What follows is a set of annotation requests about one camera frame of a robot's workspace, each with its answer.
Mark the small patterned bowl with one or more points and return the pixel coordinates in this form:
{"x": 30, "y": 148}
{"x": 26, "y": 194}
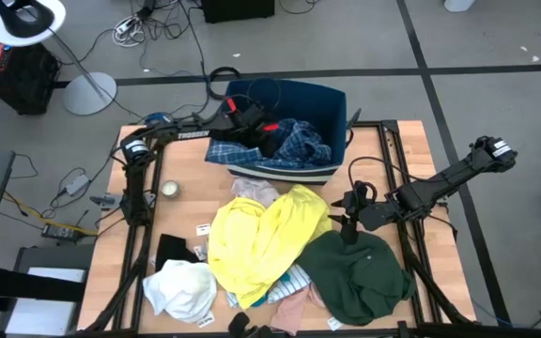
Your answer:
{"x": 170, "y": 188}

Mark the yellow garment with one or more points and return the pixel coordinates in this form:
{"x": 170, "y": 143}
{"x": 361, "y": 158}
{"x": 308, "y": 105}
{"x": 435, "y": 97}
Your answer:
{"x": 261, "y": 239}

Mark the white round object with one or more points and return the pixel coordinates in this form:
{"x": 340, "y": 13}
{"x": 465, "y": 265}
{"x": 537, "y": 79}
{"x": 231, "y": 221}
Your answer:
{"x": 458, "y": 4}

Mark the grey power adapter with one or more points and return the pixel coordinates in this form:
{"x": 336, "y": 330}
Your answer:
{"x": 77, "y": 184}

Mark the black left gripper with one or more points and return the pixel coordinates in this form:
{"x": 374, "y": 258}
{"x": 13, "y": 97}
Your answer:
{"x": 249, "y": 119}

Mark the black box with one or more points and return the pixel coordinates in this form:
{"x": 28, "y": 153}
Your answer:
{"x": 237, "y": 9}

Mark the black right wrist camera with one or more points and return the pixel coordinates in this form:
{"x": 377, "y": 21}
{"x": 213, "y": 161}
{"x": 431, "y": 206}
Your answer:
{"x": 349, "y": 234}

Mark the white paper tag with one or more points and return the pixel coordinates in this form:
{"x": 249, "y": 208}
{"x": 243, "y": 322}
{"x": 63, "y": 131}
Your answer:
{"x": 203, "y": 229}
{"x": 206, "y": 320}
{"x": 334, "y": 323}
{"x": 200, "y": 252}

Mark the pale pink ribbed garment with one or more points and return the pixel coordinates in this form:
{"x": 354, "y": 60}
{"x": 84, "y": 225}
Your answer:
{"x": 289, "y": 314}

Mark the white power strip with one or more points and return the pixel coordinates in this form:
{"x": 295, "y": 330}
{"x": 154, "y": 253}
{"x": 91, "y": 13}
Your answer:
{"x": 127, "y": 26}

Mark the black headband-shaped object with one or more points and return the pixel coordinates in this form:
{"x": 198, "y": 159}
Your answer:
{"x": 17, "y": 26}

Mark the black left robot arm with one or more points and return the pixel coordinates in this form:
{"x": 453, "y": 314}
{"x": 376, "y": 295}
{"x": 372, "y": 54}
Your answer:
{"x": 190, "y": 133}

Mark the black aluminium frame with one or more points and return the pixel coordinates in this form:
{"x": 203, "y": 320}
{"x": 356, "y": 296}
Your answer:
{"x": 383, "y": 141}

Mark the dark green garment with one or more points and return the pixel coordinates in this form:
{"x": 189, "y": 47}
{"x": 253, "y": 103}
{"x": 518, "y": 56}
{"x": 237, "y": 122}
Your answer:
{"x": 360, "y": 281}

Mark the white pedestal stand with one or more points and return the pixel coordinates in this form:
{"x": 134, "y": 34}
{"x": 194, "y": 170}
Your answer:
{"x": 89, "y": 94}

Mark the black power brick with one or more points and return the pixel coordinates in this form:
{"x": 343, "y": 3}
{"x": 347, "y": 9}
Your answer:
{"x": 61, "y": 232}

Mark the blue plaid shirt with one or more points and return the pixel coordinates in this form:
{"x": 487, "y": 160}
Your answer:
{"x": 298, "y": 145}

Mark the navy white striped fabric bin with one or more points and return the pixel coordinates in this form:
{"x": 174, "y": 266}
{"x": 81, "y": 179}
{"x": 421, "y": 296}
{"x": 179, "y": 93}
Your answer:
{"x": 298, "y": 101}

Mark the black garment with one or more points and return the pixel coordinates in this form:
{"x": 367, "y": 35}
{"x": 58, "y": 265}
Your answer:
{"x": 172, "y": 249}

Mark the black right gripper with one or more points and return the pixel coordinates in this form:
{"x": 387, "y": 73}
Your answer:
{"x": 360, "y": 206}

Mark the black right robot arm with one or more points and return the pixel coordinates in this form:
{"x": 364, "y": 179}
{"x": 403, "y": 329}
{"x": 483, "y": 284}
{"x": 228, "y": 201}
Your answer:
{"x": 444, "y": 180}

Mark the black equipment case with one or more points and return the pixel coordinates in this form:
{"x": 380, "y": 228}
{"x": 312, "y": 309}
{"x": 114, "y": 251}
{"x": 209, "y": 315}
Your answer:
{"x": 21, "y": 80}

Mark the white teal-striped garment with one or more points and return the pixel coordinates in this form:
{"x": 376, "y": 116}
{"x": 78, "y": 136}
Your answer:
{"x": 291, "y": 281}

